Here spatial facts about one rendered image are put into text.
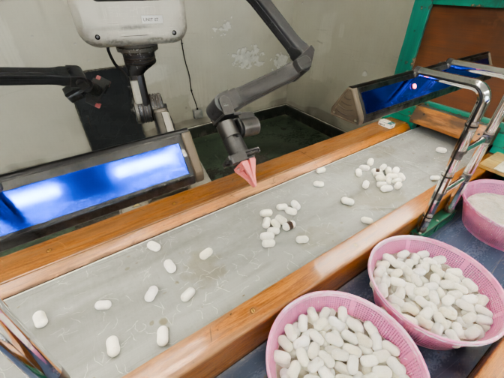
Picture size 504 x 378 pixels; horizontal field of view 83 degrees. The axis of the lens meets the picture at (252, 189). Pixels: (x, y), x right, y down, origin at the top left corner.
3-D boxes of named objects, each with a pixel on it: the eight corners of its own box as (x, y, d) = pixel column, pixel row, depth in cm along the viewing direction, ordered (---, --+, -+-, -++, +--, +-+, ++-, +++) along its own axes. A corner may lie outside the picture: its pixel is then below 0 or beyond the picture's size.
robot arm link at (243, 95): (287, 69, 108) (306, 52, 99) (295, 82, 109) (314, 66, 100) (199, 110, 86) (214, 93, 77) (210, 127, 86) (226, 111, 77)
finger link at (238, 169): (273, 177, 80) (259, 148, 81) (252, 185, 76) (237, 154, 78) (264, 184, 86) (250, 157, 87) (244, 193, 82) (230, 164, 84)
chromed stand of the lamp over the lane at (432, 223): (361, 210, 93) (404, 65, 67) (397, 190, 102) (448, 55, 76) (415, 247, 81) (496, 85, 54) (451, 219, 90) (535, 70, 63)
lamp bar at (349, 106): (328, 115, 64) (334, 81, 60) (463, 73, 92) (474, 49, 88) (358, 127, 59) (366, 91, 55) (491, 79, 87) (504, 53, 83)
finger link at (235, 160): (266, 180, 79) (252, 150, 80) (244, 188, 75) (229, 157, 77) (257, 187, 85) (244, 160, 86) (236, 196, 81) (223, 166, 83)
